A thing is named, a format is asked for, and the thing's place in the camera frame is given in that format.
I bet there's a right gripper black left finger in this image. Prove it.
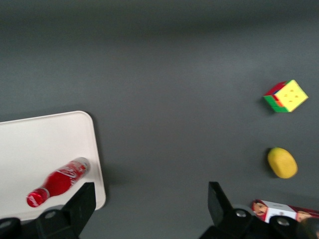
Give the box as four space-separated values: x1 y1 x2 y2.
35 182 97 239

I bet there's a red coke bottle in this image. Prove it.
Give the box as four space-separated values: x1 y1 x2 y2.
26 156 91 208

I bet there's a red chocolate chip cookie box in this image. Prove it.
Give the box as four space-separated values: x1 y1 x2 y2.
251 199 319 224

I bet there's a multicolour puzzle cube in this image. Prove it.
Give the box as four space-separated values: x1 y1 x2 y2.
262 79 309 114

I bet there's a beige plastic tray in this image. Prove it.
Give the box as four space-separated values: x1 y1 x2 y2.
0 110 107 222

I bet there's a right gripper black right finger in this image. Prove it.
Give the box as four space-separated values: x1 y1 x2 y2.
198 181 254 239

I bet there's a yellow lemon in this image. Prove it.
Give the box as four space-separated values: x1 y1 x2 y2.
267 147 299 179

